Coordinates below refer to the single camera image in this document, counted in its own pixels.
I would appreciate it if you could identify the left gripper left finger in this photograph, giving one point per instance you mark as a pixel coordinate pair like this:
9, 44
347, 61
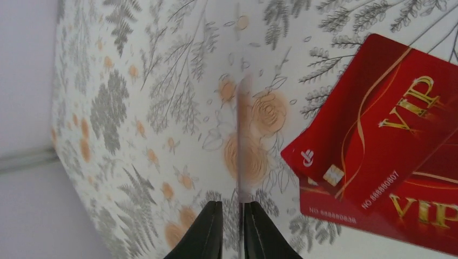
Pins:
204, 238

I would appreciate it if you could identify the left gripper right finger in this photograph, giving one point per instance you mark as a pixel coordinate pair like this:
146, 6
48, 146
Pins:
262, 239

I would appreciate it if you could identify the red credit card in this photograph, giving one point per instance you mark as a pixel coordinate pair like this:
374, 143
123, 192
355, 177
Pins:
421, 211
243, 187
391, 109

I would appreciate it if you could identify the floral patterned table mat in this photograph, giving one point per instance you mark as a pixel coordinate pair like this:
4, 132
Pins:
143, 111

